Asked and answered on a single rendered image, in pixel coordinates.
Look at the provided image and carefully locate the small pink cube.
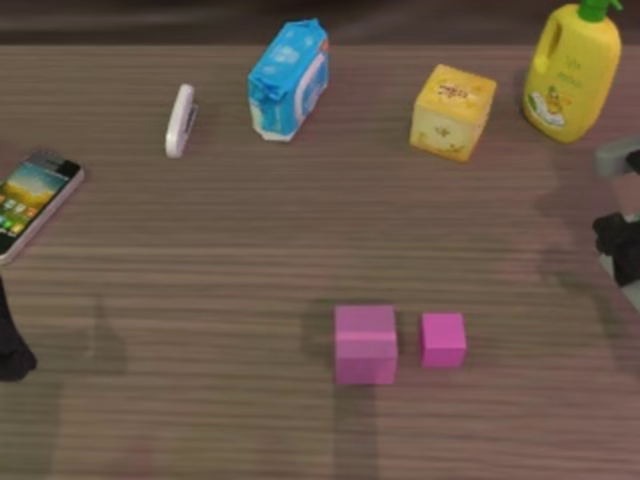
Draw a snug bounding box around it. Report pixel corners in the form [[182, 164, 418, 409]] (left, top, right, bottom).
[[419, 312, 468, 370]]

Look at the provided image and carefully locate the large pink cube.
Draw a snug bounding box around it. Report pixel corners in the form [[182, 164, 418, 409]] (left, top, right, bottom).
[[333, 304, 400, 386]]

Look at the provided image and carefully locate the smartphone with lit screen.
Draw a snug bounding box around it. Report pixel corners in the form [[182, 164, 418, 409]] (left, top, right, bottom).
[[0, 148, 85, 266]]

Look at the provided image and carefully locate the yellow pump bottle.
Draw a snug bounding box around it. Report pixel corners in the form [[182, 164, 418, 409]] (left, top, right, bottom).
[[522, 0, 624, 144]]

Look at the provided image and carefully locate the yellow square box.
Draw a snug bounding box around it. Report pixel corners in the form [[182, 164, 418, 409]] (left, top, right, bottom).
[[409, 63, 498, 163]]

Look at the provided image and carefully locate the white stapler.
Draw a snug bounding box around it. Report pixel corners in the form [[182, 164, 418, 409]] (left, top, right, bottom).
[[164, 83, 200, 159]]

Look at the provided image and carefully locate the blue wet wipes pack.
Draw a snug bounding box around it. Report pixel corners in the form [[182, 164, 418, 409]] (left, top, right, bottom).
[[247, 18, 331, 143]]

